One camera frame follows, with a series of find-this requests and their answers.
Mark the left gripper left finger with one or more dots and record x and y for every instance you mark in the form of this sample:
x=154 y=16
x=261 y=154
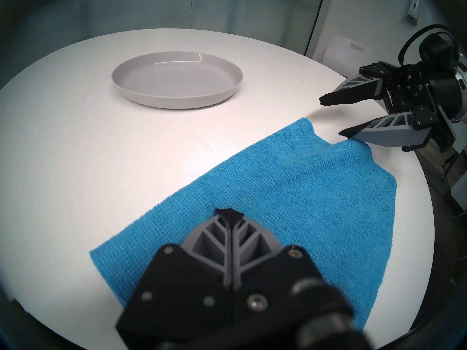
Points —
x=182 y=291

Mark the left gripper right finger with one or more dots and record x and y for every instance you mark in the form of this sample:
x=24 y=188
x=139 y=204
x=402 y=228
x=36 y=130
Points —
x=270 y=287

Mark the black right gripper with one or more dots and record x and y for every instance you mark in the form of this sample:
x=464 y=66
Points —
x=423 y=86

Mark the blue cloth napkin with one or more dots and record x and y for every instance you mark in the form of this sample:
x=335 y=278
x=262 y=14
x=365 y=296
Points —
x=292 y=192

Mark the grey round plate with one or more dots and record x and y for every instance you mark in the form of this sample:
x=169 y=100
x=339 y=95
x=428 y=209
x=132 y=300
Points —
x=178 y=79

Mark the white plastic chair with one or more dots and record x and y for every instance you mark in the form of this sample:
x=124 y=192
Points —
x=343 y=57

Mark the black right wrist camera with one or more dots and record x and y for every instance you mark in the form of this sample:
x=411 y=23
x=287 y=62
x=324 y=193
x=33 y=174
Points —
x=439 y=48

